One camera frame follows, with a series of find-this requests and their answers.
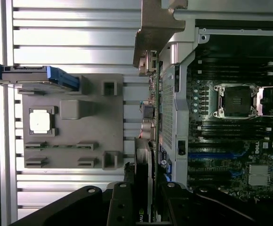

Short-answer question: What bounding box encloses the blue expansion slot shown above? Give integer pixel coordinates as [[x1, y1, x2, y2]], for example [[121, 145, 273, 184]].
[[189, 152, 246, 160]]

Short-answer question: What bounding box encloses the silver chipset heatsink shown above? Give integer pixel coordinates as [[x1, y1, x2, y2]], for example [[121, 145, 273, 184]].
[[248, 164, 269, 186]]

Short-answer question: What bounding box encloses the CPU socket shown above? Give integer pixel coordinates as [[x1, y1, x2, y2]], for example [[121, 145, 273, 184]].
[[212, 83, 260, 118]]

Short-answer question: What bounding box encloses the green RAM stick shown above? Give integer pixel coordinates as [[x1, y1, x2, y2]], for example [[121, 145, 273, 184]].
[[25, 142, 97, 151]]

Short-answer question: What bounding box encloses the long black expansion slot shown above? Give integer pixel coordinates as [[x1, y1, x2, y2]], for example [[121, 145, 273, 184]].
[[188, 143, 246, 152]]

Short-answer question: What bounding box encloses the blue slot clip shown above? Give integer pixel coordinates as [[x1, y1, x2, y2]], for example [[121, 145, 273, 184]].
[[164, 162, 174, 182]]

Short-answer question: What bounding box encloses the green motherboard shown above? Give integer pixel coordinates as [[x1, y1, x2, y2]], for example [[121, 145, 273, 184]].
[[187, 58, 273, 201]]

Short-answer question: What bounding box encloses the hard disk with blue rails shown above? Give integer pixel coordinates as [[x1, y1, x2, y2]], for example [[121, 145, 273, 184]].
[[0, 63, 80, 93]]

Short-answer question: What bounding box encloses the grey parts rack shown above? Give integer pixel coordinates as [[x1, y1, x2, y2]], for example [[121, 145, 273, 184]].
[[17, 73, 125, 172]]

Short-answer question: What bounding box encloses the silver CPU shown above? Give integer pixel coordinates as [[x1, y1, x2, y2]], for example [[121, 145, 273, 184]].
[[29, 109, 51, 135]]

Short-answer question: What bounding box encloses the open black PC case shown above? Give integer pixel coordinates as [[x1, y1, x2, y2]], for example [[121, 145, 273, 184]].
[[159, 8, 273, 205]]

